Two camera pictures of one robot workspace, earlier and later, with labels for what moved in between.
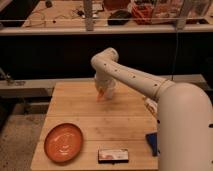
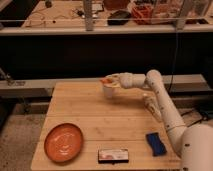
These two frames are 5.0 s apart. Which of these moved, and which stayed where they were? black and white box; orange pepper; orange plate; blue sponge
Moved: orange pepper
Stayed: orange plate; blue sponge; black and white box
